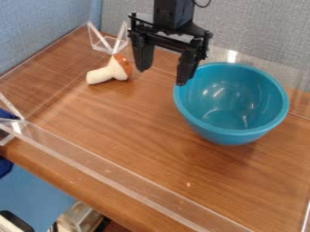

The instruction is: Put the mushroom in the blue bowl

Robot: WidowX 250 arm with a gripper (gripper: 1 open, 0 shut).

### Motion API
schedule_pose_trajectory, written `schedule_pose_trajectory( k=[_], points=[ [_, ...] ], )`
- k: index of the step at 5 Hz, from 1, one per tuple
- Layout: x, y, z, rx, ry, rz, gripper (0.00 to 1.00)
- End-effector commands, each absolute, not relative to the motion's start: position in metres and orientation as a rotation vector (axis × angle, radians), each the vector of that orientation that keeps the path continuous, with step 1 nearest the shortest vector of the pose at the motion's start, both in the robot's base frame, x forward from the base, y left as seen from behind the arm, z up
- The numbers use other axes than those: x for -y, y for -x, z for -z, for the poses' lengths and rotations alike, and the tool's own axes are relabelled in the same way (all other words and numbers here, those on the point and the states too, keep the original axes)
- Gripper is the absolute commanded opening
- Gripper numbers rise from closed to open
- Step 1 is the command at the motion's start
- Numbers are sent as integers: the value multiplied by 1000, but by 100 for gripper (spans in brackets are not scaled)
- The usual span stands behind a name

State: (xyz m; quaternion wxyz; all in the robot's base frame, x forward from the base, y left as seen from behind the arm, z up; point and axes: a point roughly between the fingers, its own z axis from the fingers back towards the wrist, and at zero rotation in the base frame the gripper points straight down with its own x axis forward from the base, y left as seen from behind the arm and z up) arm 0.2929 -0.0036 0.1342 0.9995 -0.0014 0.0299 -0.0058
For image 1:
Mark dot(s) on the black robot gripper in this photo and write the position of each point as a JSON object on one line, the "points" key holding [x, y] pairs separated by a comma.
{"points": [[188, 39]]}

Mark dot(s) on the white brown toy mushroom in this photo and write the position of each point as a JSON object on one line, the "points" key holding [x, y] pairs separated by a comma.
{"points": [[118, 69]]}

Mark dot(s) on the blue plastic bowl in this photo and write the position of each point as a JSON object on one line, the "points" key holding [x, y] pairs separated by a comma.
{"points": [[232, 103]]}

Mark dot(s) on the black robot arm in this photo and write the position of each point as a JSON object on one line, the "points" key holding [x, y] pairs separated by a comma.
{"points": [[174, 13]]}

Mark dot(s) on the clear acrylic back barrier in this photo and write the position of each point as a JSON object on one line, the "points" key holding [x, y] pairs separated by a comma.
{"points": [[147, 95]]}

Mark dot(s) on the clear acrylic barrier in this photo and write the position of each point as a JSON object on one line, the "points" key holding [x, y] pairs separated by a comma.
{"points": [[147, 95], [168, 203]]}

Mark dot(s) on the clear acrylic front barrier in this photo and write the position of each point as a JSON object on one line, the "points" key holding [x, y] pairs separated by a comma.
{"points": [[168, 203]]}

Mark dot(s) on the blue cloth object left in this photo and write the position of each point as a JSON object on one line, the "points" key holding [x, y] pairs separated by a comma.
{"points": [[5, 164]]}

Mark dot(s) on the metal object under table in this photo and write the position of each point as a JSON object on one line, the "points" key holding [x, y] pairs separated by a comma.
{"points": [[79, 219]]}

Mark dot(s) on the black white object bottom left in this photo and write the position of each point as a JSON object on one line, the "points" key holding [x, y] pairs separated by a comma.
{"points": [[12, 224]]}

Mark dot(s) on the clear acrylic corner bracket back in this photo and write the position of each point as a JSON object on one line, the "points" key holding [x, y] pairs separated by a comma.
{"points": [[106, 43]]}

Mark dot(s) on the clear acrylic corner bracket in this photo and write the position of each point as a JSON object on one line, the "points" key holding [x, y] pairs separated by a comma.
{"points": [[106, 43], [11, 128]]}

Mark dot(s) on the clear acrylic corner bracket left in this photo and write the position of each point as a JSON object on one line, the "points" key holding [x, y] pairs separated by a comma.
{"points": [[11, 128]]}

